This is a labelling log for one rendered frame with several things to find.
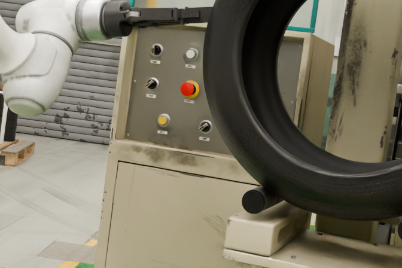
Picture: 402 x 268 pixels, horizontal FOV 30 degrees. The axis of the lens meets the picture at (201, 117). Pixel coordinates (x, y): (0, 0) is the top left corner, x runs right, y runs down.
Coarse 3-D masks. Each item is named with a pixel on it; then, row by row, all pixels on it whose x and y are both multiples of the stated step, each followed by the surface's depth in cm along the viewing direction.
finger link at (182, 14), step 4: (172, 12) 149; (180, 12) 149; (184, 12) 150; (188, 12) 149; (192, 12) 149; (196, 12) 149; (172, 16) 149; (180, 16) 149; (184, 16) 150; (188, 16) 149; (192, 16) 149; (196, 16) 149
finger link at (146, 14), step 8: (136, 8) 149; (144, 8) 149; (152, 8) 149; (160, 8) 149; (168, 8) 149; (176, 8) 149; (144, 16) 149; (152, 16) 149; (160, 16) 149; (168, 16) 149; (176, 16) 149
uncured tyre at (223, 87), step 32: (224, 0) 138; (256, 0) 135; (288, 0) 160; (224, 32) 137; (256, 32) 162; (224, 64) 137; (256, 64) 163; (224, 96) 137; (256, 96) 162; (224, 128) 139; (256, 128) 134; (288, 128) 161; (256, 160) 135; (288, 160) 132; (320, 160) 158; (288, 192) 135; (320, 192) 131; (352, 192) 129; (384, 192) 128
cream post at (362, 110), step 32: (352, 0) 167; (384, 0) 165; (352, 32) 167; (384, 32) 165; (352, 64) 167; (384, 64) 165; (352, 96) 167; (384, 96) 165; (352, 128) 167; (384, 128) 165; (352, 160) 167; (384, 160) 171; (320, 224) 170; (352, 224) 168
